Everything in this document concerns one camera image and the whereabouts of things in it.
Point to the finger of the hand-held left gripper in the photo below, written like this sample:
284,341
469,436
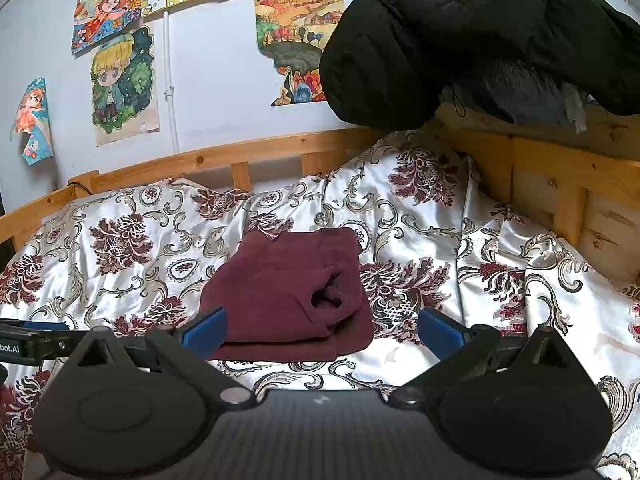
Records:
45,325

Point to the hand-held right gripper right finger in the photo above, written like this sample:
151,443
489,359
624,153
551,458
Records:
440,330

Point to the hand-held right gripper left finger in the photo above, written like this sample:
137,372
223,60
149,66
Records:
204,332

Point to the maroon fleece garment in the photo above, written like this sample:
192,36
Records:
280,290

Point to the white floral blanket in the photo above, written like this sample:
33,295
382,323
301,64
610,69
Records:
500,270

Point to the small curled cartoon poster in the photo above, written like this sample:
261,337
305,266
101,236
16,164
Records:
34,120

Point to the blonde cartoon figure poster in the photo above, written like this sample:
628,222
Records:
122,85

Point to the black padded jacket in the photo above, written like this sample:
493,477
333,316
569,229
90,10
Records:
450,25

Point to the landscape drawing poster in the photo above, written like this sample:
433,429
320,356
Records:
295,40

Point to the orange-haired cartoon figure poster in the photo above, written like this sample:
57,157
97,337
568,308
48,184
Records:
107,10

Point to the wooden bed frame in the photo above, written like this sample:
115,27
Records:
550,170

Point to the white wall pipe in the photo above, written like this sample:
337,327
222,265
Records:
171,85

